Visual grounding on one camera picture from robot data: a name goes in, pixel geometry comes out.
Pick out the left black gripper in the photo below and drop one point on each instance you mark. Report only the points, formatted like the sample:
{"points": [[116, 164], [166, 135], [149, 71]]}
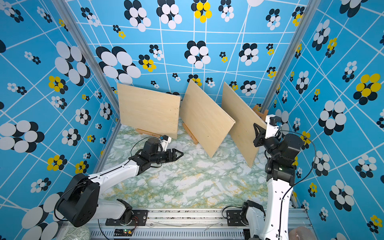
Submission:
{"points": [[174, 158]]}

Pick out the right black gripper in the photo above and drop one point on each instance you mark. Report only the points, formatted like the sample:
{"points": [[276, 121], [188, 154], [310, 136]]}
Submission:
{"points": [[260, 137]]}

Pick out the wooden easel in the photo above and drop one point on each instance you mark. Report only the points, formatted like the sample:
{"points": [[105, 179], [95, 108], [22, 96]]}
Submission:
{"points": [[194, 139], [143, 132], [262, 115]]}

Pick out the plywood board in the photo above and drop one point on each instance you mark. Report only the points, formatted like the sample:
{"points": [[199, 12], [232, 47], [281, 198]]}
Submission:
{"points": [[205, 119], [149, 110], [243, 132]]}

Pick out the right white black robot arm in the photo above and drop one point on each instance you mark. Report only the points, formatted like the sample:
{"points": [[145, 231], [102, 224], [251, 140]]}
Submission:
{"points": [[272, 223]]}

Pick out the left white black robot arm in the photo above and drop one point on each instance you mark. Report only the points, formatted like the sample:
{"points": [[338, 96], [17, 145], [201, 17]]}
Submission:
{"points": [[81, 202]]}

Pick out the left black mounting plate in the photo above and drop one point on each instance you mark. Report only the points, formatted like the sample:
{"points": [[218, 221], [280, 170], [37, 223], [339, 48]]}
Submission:
{"points": [[141, 217]]}

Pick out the black mounting plate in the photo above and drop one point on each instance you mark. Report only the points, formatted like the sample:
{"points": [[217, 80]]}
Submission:
{"points": [[236, 218], [141, 217]]}

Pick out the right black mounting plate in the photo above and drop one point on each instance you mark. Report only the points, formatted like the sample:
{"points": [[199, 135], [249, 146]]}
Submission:
{"points": [[236, 218]]}

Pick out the pink round object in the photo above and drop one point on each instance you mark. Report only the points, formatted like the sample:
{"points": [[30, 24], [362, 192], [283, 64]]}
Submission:
{"points": [[301, 233]]}

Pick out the green patterned round object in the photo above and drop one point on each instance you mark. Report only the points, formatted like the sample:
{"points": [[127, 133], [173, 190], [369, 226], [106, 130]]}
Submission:
{"points": [[73, 233]]}

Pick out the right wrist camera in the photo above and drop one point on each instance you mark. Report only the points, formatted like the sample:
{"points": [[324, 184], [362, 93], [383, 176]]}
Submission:
{"points": [[273, 125]]}

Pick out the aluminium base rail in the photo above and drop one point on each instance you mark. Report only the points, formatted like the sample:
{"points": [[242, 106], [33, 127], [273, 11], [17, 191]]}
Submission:
{"points": [[171, 224]]}

